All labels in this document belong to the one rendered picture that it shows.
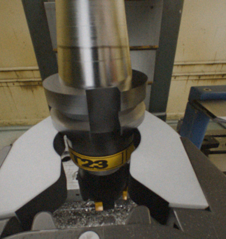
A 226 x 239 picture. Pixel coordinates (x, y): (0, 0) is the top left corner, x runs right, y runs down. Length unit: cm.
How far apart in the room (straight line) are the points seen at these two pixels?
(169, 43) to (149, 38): 12
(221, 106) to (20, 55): 123
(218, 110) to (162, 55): 64
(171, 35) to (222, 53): 64
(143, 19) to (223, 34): 76
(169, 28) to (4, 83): 117
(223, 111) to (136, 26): 60
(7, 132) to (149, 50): 128
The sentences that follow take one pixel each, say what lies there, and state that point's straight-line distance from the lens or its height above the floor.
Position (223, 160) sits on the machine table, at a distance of 70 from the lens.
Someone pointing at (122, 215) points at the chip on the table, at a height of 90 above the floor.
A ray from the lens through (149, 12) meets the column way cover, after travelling 80.
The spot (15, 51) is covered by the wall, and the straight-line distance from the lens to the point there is 133.
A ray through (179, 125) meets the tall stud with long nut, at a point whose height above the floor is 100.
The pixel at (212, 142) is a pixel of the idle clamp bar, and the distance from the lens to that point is 66.
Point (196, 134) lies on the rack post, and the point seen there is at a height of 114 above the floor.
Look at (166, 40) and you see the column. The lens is 87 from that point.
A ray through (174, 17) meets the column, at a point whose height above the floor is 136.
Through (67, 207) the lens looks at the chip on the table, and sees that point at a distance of 50.
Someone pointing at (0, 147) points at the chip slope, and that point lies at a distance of 120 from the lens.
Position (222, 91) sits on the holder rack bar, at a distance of 32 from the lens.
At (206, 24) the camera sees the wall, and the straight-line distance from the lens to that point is 135.
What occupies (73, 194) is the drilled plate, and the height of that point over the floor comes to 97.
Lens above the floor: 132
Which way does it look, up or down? 30 degrees down
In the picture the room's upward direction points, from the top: 2 degrees counter-clockwise
